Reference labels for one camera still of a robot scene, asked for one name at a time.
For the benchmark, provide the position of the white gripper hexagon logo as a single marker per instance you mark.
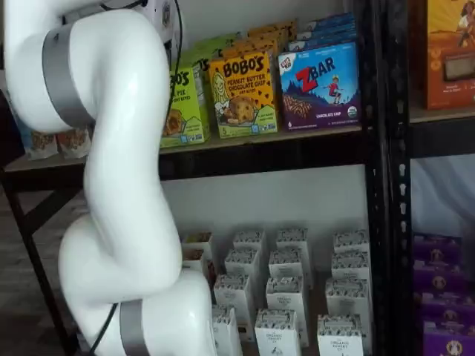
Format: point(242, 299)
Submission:
point(167, 18)

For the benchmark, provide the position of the green Bobo's apple pie box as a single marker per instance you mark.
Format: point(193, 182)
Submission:
point(219, 42)
point(185, 111)
point(202, 89)

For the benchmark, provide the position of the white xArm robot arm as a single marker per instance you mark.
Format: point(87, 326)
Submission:
point(126, 111)

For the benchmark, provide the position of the yellow Bobo's peanut butter box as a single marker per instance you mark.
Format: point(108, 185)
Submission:
point(274, 27)
point(259, 46)
point(245, 96)

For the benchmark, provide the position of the blue Zbar chocolate chip box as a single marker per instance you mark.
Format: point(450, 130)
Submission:
point(326, 37)
point(319, 89)
point(334, 20)

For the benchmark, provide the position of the white box colourful lid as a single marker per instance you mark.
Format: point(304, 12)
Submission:
point(196, 241)
point(193, 261)

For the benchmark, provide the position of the white organic pantry box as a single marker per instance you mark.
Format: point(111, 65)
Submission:
point(350, 241)
point(285, 265)
point(278, 333)
point(285, 296)
point(339, 337)
point(226, 333)
point(350, 265)
point(234, 300)
point(347, 300)
point(241, 265)
point(293, 239)
point(250, 243)

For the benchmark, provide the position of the large orange cardboard box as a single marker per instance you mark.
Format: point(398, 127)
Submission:
point(445, 44)

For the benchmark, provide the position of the purple snack box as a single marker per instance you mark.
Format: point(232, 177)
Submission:
point(449, 309)
point(438, 246)
point(439, 278)
point(449, 341)

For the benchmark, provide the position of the white granola bag orange label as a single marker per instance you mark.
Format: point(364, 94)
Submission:
point(74, 142)

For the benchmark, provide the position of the black metal shelving unit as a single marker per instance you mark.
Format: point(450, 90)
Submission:
point(441, 137)
point(259, 155)

